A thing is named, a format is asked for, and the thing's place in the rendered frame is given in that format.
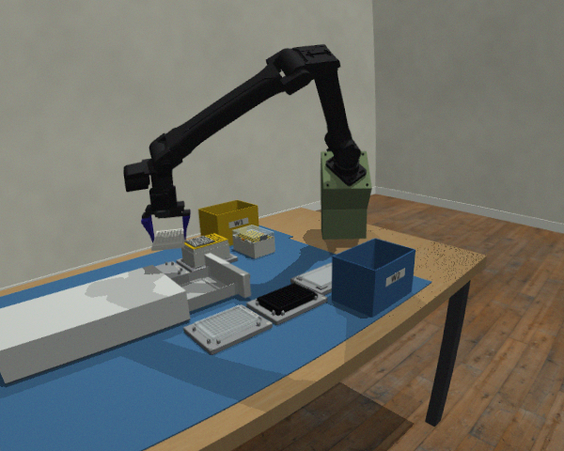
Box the white multi-well plate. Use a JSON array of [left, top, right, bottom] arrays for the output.
[[193, 305, 261, 344], [151, 228, 184, 251]]

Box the blue open-top bin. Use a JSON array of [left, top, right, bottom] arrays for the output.
[[332, 238, 415, 318]]

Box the blue flat mat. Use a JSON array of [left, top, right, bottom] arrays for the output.
[[0, 225, 432, 451]]

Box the yellow open bin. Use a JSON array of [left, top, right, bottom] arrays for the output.
[[198, 200, 259, 246]]

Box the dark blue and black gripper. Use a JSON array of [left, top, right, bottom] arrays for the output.
[[141, 184, 191, 242]]

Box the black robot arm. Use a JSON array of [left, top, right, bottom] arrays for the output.
[[124, 44, 367, 219]]

